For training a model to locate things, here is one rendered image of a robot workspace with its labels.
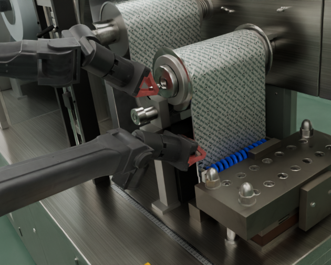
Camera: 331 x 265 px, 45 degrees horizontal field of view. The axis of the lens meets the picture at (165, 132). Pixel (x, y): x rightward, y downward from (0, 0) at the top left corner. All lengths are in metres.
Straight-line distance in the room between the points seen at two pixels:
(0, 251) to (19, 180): 2.10
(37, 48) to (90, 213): 0.52
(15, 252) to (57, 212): 1.45
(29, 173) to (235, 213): 0.43
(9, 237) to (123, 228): 1.74
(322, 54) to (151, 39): 0.43
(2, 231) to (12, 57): 2.13
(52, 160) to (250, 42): 0.58
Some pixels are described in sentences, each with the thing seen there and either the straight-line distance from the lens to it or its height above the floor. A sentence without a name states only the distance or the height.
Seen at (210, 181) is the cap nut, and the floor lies 1.05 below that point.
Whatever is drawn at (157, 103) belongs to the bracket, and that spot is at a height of 1.20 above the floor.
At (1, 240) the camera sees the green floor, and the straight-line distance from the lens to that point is 2.73.
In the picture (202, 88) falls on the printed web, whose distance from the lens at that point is 0.89.
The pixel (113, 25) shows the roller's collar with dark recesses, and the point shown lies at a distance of 1.07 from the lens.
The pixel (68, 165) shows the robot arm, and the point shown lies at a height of 1.25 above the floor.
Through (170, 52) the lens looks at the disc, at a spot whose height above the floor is 1.31.
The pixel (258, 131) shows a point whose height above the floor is 1.06.
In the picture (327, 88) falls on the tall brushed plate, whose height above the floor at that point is 1.17.
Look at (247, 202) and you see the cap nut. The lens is 0.84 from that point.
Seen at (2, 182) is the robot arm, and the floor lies 1.28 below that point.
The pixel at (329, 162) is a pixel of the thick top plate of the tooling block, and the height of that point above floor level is 1.03.
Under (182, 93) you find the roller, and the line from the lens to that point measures 0.87.
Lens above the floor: 1.54
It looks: 26 degrees down
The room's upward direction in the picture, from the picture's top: 7 degrees counter-clockwise
